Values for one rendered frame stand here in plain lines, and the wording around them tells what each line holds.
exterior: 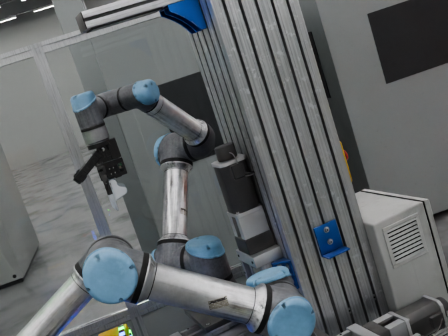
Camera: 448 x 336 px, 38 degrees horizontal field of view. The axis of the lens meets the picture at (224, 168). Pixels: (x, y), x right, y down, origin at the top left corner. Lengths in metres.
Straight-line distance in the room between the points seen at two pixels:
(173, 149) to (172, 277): 0.90
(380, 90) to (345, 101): 0.29
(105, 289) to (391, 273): 0.89
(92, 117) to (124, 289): 0.69
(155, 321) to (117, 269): 1.21
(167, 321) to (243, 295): 1.15
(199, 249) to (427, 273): 0.70
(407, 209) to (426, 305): 0.28
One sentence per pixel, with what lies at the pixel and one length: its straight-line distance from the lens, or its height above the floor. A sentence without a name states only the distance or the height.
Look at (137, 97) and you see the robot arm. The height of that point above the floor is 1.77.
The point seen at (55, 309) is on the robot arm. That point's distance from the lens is 1.62.
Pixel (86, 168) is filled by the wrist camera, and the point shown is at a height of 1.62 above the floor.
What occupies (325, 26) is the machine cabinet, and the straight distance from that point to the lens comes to 5.03.
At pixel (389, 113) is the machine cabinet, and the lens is 5.21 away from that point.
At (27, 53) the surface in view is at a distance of 2.46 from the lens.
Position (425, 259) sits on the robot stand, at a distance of 2.03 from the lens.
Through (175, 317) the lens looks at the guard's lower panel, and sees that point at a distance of 2.62.
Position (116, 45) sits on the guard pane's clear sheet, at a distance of 2.47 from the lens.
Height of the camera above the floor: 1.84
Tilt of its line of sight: 10 degrees down
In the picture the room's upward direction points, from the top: 18 degrees counter-clockwise
